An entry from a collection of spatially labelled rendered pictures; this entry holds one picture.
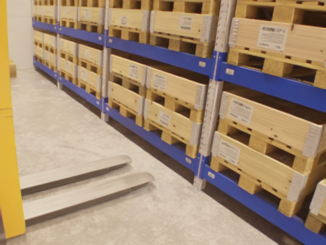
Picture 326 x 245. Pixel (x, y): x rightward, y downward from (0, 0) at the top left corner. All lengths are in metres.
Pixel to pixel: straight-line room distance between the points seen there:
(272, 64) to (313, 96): 0.35
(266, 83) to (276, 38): 0.30
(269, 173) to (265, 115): 0.41
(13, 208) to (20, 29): 6.05
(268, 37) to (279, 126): 0.60
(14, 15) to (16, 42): 0.63
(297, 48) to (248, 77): 0.41
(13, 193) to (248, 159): 1.63
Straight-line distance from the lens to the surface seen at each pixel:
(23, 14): 7.67
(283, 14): 2.00
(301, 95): 1.92
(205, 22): 2.38
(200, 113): 2.46
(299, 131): 1.94
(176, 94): 2.63
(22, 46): 7.71
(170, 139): 2.80
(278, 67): 1.97
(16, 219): 2.09
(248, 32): 2.12
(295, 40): 1.93
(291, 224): 2.19
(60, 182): 2.59
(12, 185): 1.94
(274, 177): 2.11
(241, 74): 2.15
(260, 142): 2.11
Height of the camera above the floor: 1.45
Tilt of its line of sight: 20 degrees down
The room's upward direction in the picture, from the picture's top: 6 degrees clockwise
